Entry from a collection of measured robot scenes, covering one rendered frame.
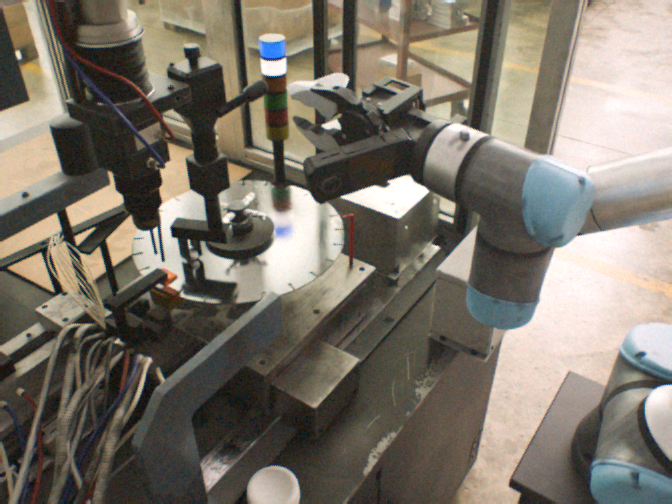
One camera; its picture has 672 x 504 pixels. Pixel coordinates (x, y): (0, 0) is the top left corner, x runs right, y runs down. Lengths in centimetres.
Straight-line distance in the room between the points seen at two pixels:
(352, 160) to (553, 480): 56
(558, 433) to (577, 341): 130
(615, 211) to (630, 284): 191
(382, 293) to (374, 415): 27
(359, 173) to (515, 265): 18
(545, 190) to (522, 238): 6
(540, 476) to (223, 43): 110
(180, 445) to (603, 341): 178
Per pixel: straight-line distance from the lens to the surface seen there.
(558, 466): 101
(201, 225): 94
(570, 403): 109
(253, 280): 93
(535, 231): 61
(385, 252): 121
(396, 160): 67
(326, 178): 65
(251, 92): 83
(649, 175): 73
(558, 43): 113
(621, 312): 250
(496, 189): 61
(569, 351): 229
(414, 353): 111
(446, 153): 64
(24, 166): 178
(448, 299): 107
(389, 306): 118
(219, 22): 153
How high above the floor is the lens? 154
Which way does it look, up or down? 37 degrees down
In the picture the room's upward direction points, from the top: straight up
